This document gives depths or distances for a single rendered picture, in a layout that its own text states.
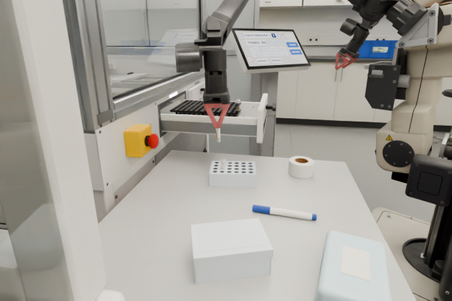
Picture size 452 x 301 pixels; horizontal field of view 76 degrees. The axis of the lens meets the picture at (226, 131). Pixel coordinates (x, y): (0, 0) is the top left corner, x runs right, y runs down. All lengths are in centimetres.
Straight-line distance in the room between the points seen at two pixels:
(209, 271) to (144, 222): 22
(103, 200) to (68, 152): 51
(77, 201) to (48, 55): 11
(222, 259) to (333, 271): 17
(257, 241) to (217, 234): 7
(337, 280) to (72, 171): 38
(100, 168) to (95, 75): 20
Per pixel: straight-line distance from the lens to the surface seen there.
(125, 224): 67
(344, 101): 407
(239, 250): 49
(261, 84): 196
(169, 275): 54
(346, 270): 50
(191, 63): 71
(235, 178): 76
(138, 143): 76
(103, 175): 72
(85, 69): 65
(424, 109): 121
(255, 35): 196
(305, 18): 460
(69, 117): 24
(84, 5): 67
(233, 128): 92
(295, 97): 398
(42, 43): 23
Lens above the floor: 113
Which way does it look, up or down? 18 degrees down
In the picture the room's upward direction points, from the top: straight up
